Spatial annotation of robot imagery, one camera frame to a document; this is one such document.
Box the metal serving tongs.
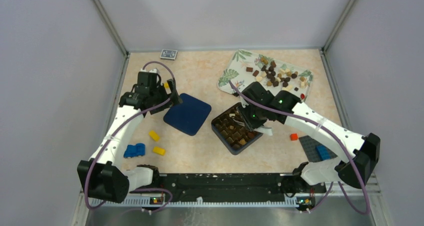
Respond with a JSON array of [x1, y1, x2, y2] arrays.
[[231, 106, 273, 136]]

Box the dark blue chocolate box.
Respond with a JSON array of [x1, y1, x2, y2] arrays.
[[211, 102, 263, 155]]

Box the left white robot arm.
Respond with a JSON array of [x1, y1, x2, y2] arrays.
[[77, 69, 182, 203]]

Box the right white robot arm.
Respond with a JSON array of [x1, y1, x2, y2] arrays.
[[231, 82, 381, 192]]

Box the dark blue box lid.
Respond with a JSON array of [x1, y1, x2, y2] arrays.
[[163, 93, 212, 136]]

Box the yellow brick upper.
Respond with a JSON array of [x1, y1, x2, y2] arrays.
[[148, 130, 161, 142]]

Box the yellow brick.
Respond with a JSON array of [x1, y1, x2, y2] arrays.
[[152, 146, 166, 156], [148, 130, 161, 142]]

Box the playing card deck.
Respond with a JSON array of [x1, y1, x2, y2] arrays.
[[159, 49, 178, 61]]

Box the orange red cube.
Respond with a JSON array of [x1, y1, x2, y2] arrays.
[[290, 133, 299, 141]]

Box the leaf patterned tray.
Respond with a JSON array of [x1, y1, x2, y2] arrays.
[[217, 49, 315, 101]]

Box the yellow brick lower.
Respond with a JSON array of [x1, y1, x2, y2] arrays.
[[152, 146, 166, 156]]

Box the grey lego baseplate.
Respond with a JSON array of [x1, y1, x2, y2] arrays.
[[298, 136, 337, 163]]

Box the blue toy car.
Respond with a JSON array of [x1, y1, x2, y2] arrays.
[[123, 143, 146, 159]]

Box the blue lego brick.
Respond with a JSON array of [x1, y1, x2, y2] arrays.
[[315, 145, 331, 161]]

